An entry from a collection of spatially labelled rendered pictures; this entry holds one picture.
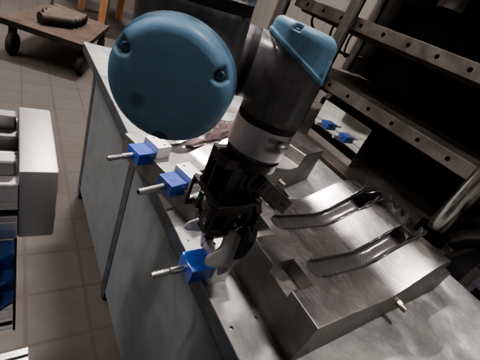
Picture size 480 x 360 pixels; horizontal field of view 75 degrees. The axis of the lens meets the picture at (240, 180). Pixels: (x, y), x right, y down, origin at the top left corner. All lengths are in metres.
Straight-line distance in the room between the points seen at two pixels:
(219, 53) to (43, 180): 0.24
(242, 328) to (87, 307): 1.00
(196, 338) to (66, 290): 0.86
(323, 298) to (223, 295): 0.16
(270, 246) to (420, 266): 0.30
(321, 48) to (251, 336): 0.40
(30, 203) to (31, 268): 1.18
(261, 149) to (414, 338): 0.51
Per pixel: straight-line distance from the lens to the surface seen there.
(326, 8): 1.61
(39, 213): 0.39
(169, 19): 0.19
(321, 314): 0.48
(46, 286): 1.50
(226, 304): 0.53
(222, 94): 0.19
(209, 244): 0.52
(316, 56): 0.34
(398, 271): 0.66
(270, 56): 0.33
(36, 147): 0.39
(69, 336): 1.38
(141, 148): 0.67
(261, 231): 0.57
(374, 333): 0.67
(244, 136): 0.36
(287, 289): 0.51
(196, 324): 0.70
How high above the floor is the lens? 1.20
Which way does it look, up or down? 29 degrees down
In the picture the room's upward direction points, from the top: 25 degrees clockwise
